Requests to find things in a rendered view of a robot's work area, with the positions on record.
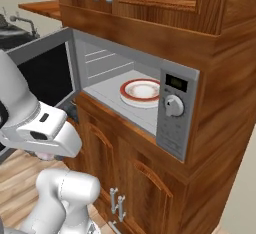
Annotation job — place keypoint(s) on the grey microwave door black window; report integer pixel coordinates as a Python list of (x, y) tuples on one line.
[(46, 74)]

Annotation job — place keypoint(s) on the grey sink tap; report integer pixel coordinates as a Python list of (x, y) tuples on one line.
[(26, 21)]

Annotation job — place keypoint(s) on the pale pink garlic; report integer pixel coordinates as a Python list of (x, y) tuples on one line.
[(46, 156)]

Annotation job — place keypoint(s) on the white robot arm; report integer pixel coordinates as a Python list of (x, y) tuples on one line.
[(20, 94)]

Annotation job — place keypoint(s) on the tall wooden cupboard frame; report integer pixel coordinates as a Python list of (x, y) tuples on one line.
[(220, 94)]

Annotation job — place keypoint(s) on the grey microwave oven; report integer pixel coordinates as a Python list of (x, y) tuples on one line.
[(173, 121)]

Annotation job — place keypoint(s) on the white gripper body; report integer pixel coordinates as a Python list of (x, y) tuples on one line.
[(71, 143)]

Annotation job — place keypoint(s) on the wooden wall shelf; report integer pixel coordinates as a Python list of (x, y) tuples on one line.
[(43, 8)]

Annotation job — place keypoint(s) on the white plate red rim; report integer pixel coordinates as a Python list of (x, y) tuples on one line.
[(140, 92)]

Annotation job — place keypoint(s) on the wooden lower cupboard door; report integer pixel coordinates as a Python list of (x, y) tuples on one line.
[(146, 194), (100, 158)]

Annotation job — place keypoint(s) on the dark grey hob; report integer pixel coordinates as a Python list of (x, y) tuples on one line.
[(70, 110)]

